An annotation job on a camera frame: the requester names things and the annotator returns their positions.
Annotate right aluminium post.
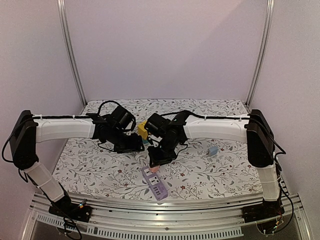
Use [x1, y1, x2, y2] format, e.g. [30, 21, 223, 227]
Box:
[245, 0, 275, 108]

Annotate pink plug adapter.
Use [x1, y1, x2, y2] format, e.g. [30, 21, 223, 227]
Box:
[149, 164, 160, 173]

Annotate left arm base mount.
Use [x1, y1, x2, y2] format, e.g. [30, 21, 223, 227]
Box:
[48, 199, 93, 223]

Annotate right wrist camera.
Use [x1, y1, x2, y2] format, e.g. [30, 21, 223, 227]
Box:
[144, 113, 170, 138]

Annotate left aluminium post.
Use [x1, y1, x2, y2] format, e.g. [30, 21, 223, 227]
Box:
[56, 0, 87, 107]

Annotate aluminium front rail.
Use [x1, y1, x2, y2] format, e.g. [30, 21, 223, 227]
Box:
[23, 192, 313, 240]

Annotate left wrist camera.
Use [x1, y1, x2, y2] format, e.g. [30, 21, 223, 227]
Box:
[110, 105, 136, 132]

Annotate light blue plug adapter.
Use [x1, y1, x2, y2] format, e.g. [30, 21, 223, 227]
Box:
[207, 146, 219, 157]

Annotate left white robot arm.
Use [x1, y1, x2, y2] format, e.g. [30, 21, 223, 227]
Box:
[2, 103, 145, 217]

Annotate teal power strip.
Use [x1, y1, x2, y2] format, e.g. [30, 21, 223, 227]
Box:
[142, 139, 150, 145]

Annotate floral tablecloth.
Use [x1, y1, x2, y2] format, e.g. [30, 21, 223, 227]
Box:
[49, 98, 283, 201]

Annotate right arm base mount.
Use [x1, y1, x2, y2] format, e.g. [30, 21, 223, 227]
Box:
[241, 198, 285, 223]

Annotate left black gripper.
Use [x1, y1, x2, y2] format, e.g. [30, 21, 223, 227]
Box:
[108, 128, 145, 154]

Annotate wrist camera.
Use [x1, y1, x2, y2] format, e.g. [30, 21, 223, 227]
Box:
[110, 105, 136, 132]
[144, 113, 170, 138]

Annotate yellow cube socket adapter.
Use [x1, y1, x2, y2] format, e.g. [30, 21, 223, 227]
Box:
[137, 121, 149, 140]

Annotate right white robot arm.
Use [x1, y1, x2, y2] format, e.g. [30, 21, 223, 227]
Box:
[144, 109, 284, 219]

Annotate purple strip white cord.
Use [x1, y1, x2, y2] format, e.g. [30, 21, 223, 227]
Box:
[133, 151, 150, 167]

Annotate purple power strip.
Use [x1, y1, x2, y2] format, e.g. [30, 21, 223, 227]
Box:
[141, 166, 168, 201]

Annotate aluminium post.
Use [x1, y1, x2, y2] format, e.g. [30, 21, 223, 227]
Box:
[56, 0, 87, 107]
[245, 0, 275, 108]

